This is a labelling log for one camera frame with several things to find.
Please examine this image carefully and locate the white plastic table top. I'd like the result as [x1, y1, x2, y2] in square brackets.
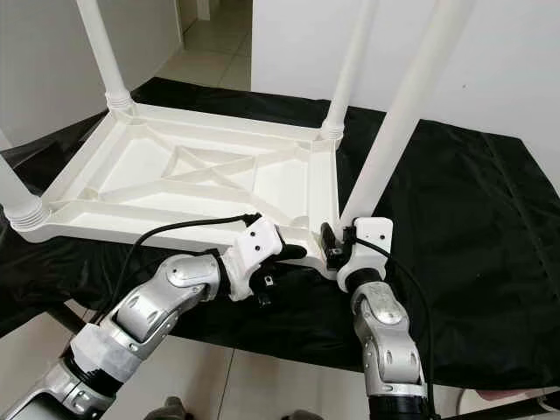
[9, 101, 347, 280]

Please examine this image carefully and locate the grey robot right leg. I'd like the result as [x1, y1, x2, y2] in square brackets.
[276, 408, 318, 420]

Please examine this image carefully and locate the grey robot leg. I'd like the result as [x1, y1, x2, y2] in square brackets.
[276, 408, 318, 420]
[149, 398, 186, 420]

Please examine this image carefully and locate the black cloth table cover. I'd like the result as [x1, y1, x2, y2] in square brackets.
[0, 77, 560, 392]

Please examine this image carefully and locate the grey robot left leg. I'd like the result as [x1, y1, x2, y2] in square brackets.
[149, 398, 186, 420]

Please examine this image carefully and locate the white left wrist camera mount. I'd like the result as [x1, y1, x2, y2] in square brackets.
[223, 216, 289, 302]

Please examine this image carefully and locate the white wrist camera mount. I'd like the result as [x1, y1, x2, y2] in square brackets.
[223, 216, 289, 302]
[337, 217, 396, 291]

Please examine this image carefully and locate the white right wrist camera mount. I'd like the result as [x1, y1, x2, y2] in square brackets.
[337, 217, 396, 291]

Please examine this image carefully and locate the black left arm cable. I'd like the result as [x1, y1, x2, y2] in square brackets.
[114, 213, 264, 304]

